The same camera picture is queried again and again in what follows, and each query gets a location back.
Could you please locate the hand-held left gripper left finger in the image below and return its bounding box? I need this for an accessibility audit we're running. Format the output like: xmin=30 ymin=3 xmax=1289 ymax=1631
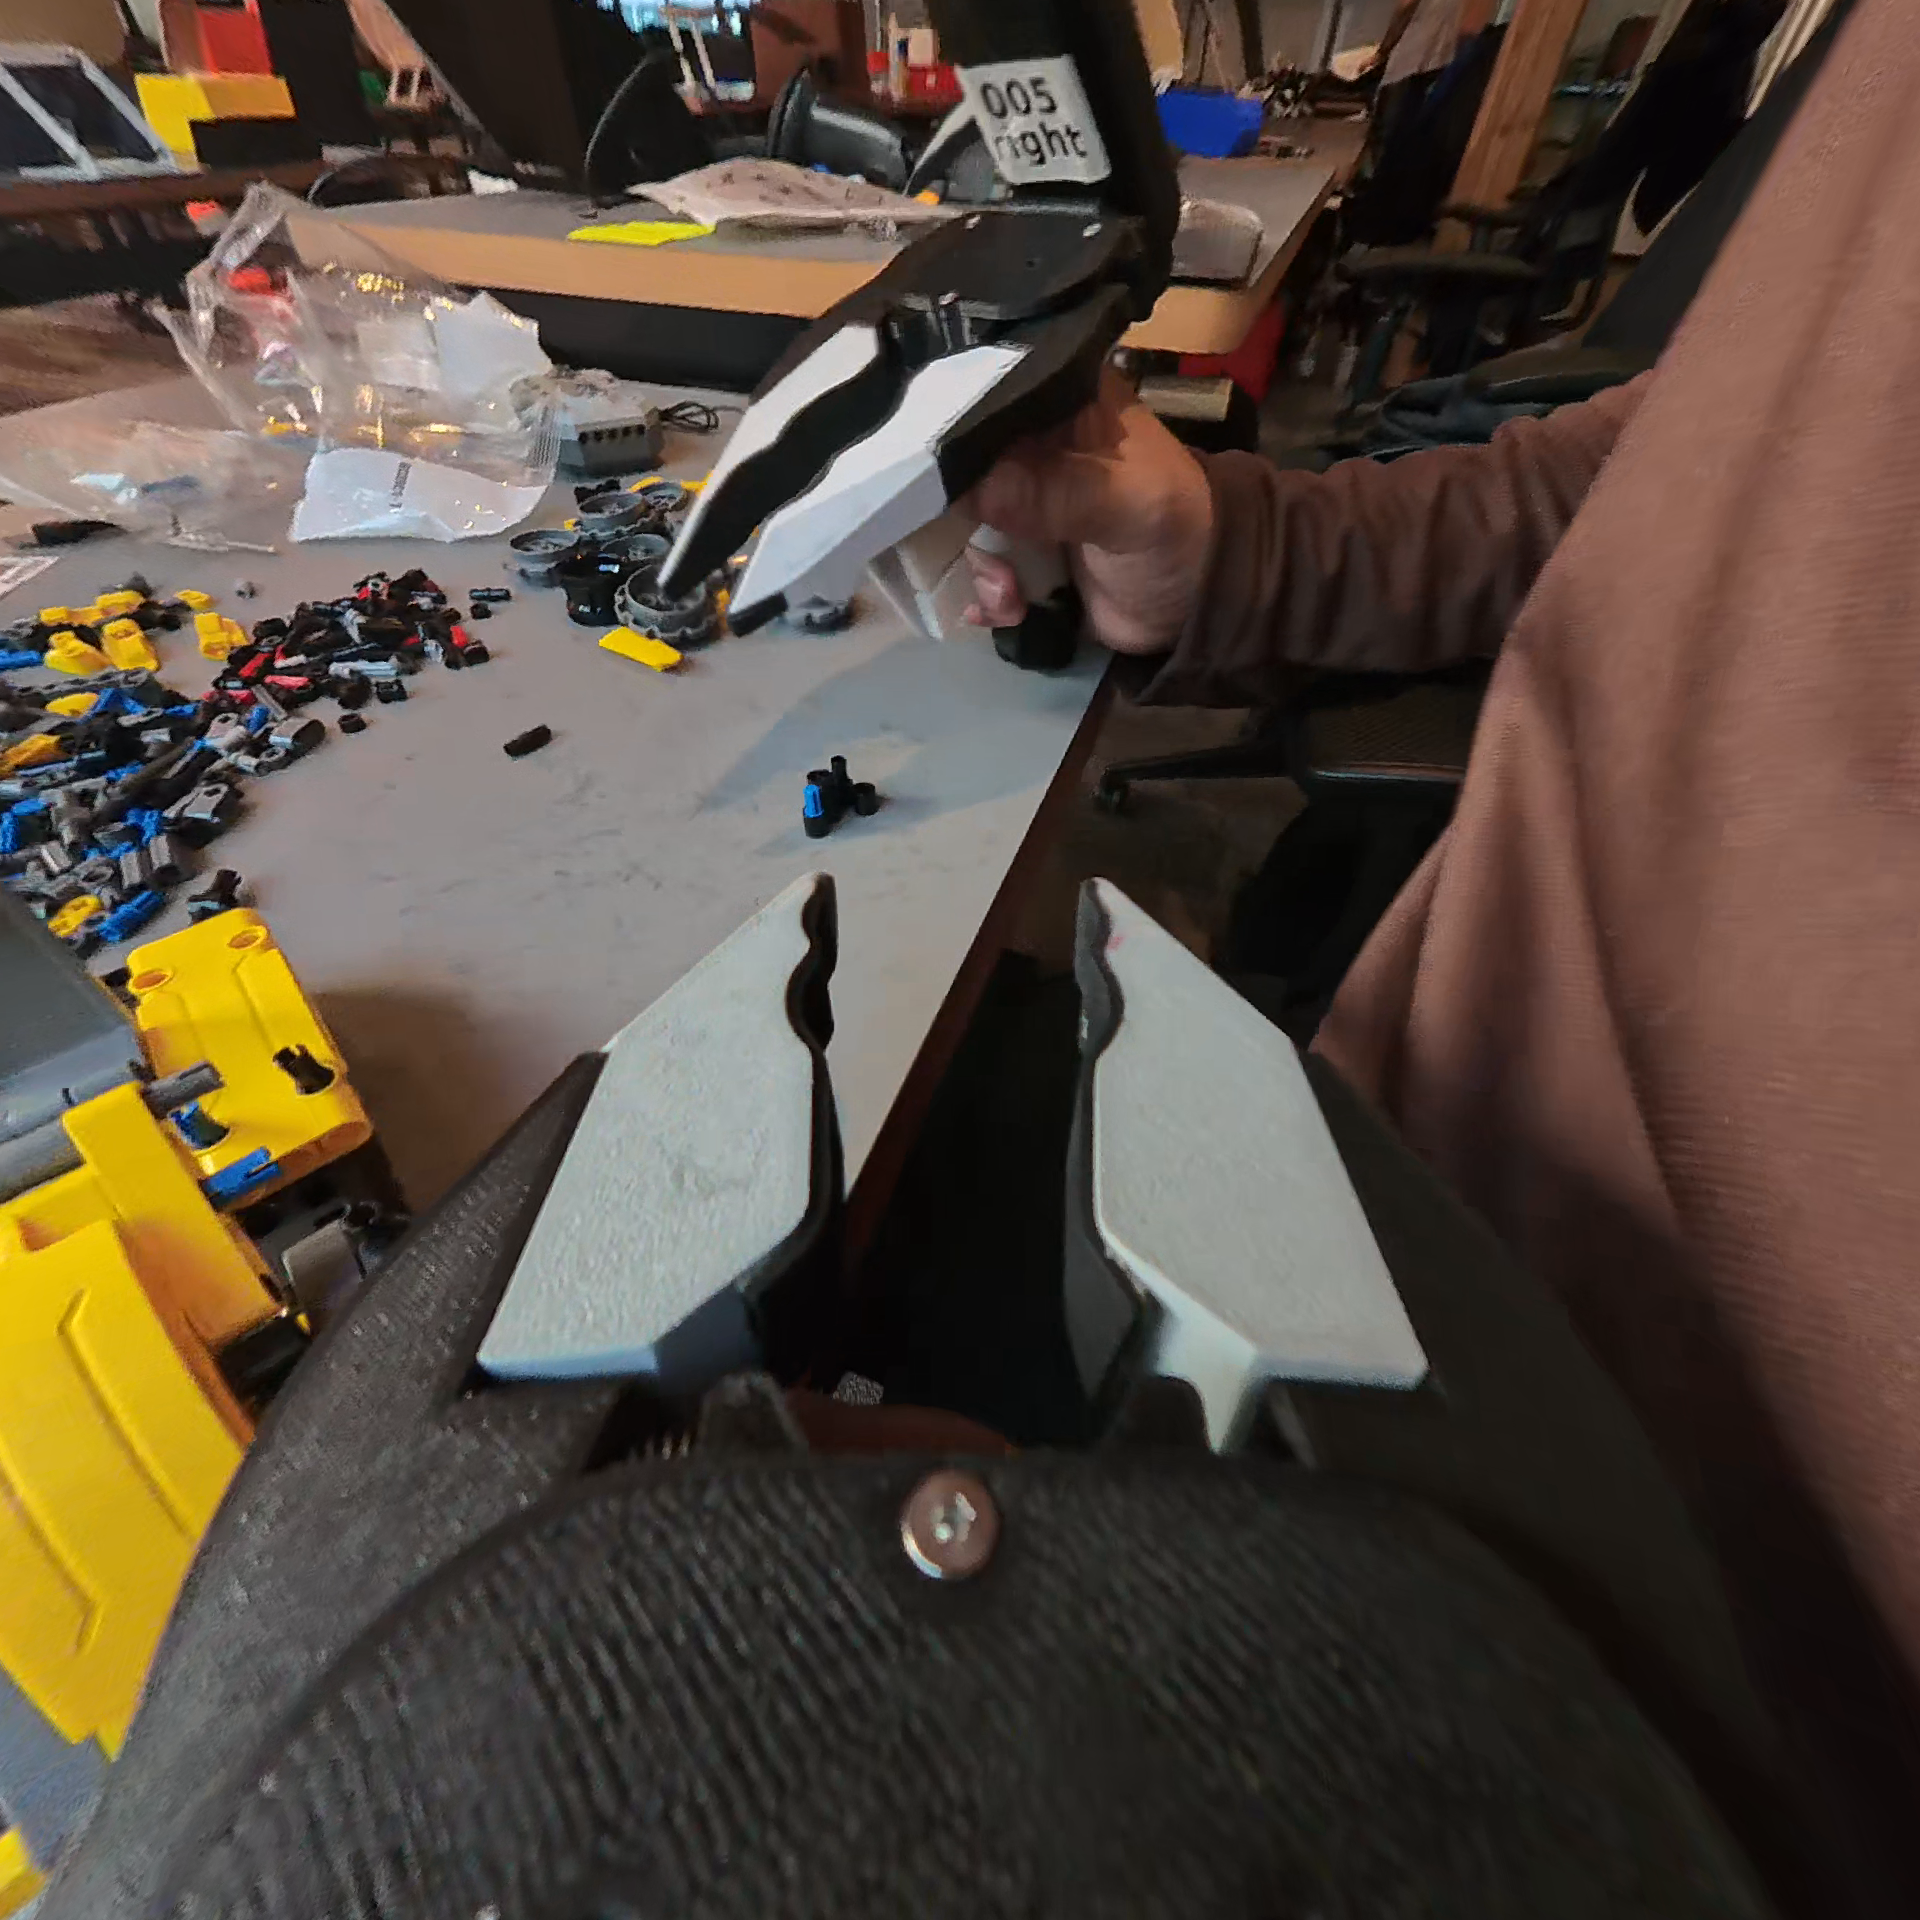
xmin=480 ymin=871 xmax=840 ymax=1387

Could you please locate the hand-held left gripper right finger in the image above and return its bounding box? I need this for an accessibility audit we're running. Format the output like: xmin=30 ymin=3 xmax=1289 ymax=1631
xmin=1064 ymin=880 xmax=1432 ymax=1456

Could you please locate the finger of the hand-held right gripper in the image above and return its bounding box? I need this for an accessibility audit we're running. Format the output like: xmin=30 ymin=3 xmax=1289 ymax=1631
xmin=729 ymin=336 xmax=1040 ymax=634
xmin=656 ymin=314 xmax=907 ymax=602

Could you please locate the yellow toy vehicle model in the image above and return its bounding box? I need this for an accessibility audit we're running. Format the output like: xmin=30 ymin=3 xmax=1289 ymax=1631
xmin=0 ymin=900 xmax=383 ymax=1920

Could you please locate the pile of small building parts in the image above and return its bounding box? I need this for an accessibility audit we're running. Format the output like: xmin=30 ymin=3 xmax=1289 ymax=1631
xmin=0 ymin=564 xmax=501 ymax=954

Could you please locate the person's right forearm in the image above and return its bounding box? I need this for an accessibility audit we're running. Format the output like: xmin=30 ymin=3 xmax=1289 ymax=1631
xmin=1157 ymin=376 xmax=1683 ymax=713

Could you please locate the grey desk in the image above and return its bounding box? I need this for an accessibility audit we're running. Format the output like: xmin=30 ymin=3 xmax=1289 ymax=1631
xmin=0 ymin=361 xmax=1118 ymax=1263

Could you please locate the person's right hand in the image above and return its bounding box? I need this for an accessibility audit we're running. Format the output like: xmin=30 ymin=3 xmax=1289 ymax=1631
xmin=966 ymin=392 xmax=1216 ymax=656

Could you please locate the grey motor block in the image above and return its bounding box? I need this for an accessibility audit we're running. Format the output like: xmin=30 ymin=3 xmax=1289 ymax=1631
xmin=551 ymin=407 xmax=664 ymax=480

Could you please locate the background wooden table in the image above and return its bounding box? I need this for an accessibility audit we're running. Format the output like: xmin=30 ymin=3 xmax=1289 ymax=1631
xmin=302 ymin=151 xmax=1367 ymax=399

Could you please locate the blue plastic bin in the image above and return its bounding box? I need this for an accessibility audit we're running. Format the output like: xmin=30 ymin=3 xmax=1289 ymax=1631
xmin=1157 ymin=84 xmax=1271 ymax=160

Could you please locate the group of grey toothed wheels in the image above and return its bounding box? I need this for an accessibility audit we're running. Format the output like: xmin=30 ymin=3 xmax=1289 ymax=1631
xmin=505 ymin=475 xmax=857 ymax=649

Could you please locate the white-labelled plastic bag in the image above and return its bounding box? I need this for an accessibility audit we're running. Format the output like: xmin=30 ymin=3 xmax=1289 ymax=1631
xmin=286 ymin=447 xmax=560 ymax=548

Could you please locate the black office chair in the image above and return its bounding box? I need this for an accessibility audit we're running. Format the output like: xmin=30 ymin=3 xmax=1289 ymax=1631
xmin=1094 ymin=677 xmax=1492 ymax=1042

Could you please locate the crumpled clear plastic bag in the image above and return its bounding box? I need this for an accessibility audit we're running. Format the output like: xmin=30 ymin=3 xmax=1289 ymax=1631
xmin=0 ymin=180 xmax=572 ymax=557

